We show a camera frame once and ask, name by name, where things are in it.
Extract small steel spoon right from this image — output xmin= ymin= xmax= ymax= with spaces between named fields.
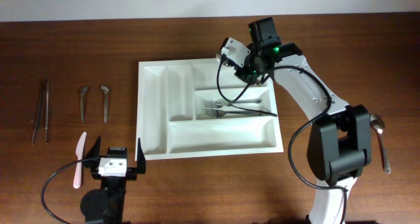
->
xmin=100 ymin=85 xmax=110 ymax=123

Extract black left camera cable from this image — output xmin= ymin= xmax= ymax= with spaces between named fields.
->
xmin=41 ymin=157 xmax=99 ymax=224

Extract small steel spoon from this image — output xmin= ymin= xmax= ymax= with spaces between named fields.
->
xmin=100 ymin=85 xmax=110 ymax=123
xmin=79 ymin=85 xmax=89 ymax=123

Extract white cutlery tray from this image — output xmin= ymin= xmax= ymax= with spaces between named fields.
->
xmin=136 ymin=58 xmax=284 ymax=160

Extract steel table knife inner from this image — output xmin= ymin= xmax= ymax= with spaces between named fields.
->
xmin=45 ymin=80 xmax=51 ymax=144

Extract small steel spoon left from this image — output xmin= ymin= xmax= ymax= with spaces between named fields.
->
xmin=79 ymin=85 xmax=89 ymax=123

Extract black-handled steel fork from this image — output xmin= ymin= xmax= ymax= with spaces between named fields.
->
xmin=227 ymin=102 xmax=278 ymax=117

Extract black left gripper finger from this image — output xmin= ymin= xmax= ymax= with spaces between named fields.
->
xmin=83 ymin=136 xmax=101 ymax=168
xmin=136 ymin=137 xmax=146 ymax=174

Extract pink plastic knife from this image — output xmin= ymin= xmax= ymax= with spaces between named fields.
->
xmin=73 ymin=131 xmax=87 ymax=189

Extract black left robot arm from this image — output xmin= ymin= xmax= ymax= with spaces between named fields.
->
xmin=80 ymin=137 xmax=146 ymax=223

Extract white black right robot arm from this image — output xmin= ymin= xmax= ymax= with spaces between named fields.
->
xmin=219 ymin=17 xmax=371 ymax=223

